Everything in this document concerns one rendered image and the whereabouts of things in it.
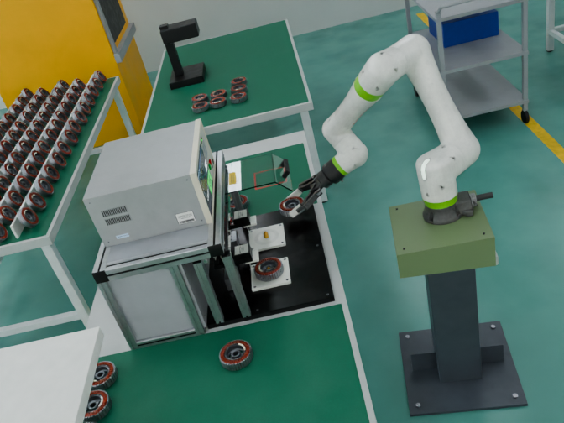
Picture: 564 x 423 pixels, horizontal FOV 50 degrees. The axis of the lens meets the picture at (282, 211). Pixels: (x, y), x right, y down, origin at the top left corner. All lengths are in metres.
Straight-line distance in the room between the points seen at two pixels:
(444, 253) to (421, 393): 0.83
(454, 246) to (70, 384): 1.31
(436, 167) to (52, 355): 1.36
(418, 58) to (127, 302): 1.32
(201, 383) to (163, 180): 0.68
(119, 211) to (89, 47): 3.69
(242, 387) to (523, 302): 1.67
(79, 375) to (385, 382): 1.64
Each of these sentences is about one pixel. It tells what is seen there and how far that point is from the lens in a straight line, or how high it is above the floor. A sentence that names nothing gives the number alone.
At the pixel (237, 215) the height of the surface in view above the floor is 0.92.
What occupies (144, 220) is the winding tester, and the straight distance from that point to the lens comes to 2.11.
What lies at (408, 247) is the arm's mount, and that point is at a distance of 2.20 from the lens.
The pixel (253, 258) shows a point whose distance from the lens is 2.27.
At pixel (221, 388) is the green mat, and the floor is 0.75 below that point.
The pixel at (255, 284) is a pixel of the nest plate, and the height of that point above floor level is 0.78.
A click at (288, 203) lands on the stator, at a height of 0.83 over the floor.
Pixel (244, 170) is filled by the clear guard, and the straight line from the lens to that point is 2.46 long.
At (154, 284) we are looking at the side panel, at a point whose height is 1.00.
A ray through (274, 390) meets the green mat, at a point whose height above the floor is 0.75.
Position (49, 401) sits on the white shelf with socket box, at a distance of 1.60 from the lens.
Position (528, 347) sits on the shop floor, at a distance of 3.02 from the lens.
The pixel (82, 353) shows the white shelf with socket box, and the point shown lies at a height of 1.21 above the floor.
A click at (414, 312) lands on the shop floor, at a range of 3.18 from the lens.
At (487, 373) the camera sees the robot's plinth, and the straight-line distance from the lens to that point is 2.88.
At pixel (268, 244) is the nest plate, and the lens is 2.49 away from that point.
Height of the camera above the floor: 2.22
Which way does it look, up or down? 33 degrees down
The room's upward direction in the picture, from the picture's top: 15 degrees counter-clockwise
